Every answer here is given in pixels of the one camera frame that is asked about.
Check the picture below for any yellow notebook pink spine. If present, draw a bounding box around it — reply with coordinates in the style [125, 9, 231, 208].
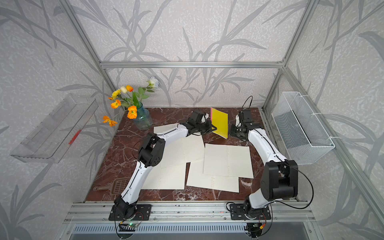
[211, 108, 228, 139]

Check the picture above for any purple notebook green spine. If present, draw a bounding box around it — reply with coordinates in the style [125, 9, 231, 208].
[203, 144, 254, 179]

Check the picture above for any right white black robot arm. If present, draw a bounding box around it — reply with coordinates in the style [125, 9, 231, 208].
[230, 124, 298, 212]

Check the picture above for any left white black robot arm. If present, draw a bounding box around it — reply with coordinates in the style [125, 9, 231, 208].
[114, 118, 217, 213]

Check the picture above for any open notebook centre left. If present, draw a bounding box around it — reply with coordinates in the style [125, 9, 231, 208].
[160, 135, 205, 168]

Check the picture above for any open notebook front right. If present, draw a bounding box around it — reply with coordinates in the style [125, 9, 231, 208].
[187, 161, 239, 193]

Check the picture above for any open notebook front left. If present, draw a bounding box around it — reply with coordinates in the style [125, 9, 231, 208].
[142, 164, 187, 190]

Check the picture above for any glass vase with flowers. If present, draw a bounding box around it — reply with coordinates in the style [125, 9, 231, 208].
[109, 77, 159, 130]

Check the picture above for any brown slotted spatula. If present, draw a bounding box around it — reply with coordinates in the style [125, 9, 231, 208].
[93, 177, 130, 195]

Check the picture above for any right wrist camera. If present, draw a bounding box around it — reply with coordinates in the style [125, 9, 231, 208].
[235, 109, 253, 127]

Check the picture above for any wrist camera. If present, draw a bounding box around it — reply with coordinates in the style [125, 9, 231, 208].
[191, 109, 209, 123]
[235, 109, 253, 127]

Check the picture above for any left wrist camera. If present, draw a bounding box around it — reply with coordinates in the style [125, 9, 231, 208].
[191, 109, 209, 123]

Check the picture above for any white wire mesh basket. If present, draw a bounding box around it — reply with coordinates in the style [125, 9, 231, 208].
[272, 92, 335, 165]

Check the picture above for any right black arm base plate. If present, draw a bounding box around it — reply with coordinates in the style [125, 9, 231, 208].
[226, 202, 272, 221]

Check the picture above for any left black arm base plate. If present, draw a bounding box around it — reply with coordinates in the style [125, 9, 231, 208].
[108, 204, 152, 222]

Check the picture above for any clear plastic wall tray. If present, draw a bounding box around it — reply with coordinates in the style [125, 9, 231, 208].
[10, 94, 99, 164]

